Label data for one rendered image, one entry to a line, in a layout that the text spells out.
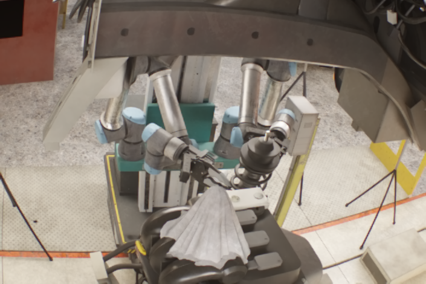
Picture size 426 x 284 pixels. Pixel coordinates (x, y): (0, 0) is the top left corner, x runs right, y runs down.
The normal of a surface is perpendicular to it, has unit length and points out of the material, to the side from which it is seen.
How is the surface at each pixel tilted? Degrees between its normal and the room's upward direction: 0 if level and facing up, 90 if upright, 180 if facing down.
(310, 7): 87
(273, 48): 90
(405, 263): 0
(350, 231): 0
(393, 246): 0
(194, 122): 90
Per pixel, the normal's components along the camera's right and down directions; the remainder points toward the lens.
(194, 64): 0.28, 0.55
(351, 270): 0.17, -0.84
